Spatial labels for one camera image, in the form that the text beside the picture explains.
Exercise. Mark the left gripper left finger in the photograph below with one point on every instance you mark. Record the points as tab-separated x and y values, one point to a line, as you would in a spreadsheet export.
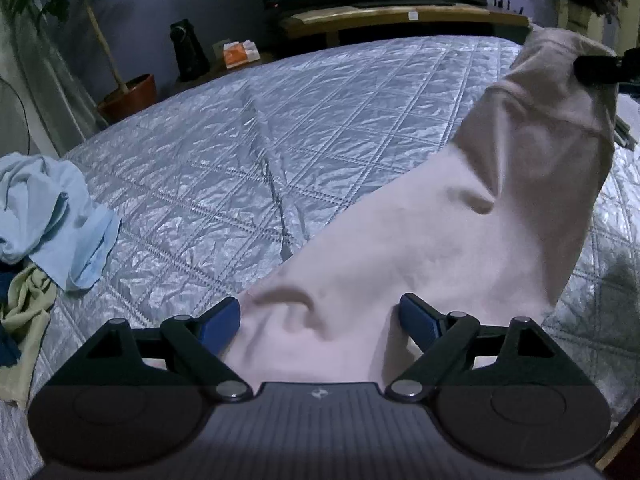
179	361

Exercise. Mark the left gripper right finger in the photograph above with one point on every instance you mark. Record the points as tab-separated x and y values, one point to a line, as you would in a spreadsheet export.
463	361

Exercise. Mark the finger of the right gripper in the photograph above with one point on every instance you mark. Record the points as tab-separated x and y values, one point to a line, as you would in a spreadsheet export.
595	71

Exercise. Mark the beige pink garment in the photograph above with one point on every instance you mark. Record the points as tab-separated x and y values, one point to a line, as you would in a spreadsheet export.
491	225

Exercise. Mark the silver quilted bed cover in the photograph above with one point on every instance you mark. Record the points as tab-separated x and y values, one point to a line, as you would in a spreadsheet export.
218	186

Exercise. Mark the pale green garment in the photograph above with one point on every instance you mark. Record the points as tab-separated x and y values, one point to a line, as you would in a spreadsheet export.
25	316

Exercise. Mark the light blue sweatshirt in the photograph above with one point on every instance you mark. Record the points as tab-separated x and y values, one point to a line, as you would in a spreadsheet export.
49	218

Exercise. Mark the terracotta plant pot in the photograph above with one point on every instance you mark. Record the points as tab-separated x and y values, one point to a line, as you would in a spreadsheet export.
117	106

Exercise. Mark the black speaker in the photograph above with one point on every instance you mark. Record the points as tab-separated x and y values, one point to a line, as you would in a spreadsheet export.
191	59

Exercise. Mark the wooden tv bench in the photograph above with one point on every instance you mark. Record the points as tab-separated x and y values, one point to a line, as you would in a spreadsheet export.
288	34

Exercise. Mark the orange white box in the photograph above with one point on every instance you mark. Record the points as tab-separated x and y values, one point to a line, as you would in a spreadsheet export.
237	53

